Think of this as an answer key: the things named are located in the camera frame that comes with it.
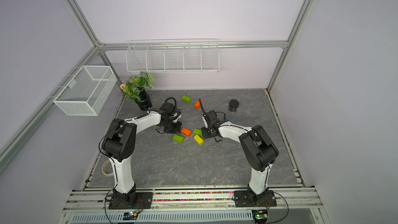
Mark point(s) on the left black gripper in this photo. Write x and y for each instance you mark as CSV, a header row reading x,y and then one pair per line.
x,y
176,130

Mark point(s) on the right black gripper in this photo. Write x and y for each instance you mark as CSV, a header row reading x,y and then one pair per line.
x,y
204,135

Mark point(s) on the green block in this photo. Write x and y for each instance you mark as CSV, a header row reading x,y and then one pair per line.
x,y
198,132
186,99
178,138

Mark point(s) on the yellow block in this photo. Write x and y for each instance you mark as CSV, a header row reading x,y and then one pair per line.
x,y
199,140

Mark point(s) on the orange block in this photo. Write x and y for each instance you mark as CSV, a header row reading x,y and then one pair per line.
x,y
197,104
186,132

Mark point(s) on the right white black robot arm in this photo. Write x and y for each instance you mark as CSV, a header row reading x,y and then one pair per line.
x,y
260,151

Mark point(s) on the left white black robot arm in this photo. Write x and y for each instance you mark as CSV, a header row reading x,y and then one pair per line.
x,y
119,143

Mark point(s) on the black cylinder container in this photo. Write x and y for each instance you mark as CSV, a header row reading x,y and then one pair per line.
x,y
233,105

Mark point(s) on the green potted plant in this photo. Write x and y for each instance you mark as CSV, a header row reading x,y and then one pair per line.
x,y
135,89

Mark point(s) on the white mesh side basket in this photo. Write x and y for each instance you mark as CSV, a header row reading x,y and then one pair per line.
x,y
87,91

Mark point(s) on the tape roll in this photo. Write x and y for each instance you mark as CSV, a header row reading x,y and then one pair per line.
x,y
107,169

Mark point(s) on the long white wire basket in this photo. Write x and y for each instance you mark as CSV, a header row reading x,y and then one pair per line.
x,y
172,55

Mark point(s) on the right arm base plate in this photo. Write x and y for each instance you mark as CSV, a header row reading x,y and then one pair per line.
x,y
247,198

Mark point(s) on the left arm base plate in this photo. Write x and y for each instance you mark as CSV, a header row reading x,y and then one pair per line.
x,y
136,200

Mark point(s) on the white vented cable duct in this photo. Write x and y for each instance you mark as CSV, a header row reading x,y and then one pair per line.
x,y
163,217

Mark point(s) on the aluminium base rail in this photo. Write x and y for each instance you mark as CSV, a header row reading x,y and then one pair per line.
x,y
200,198

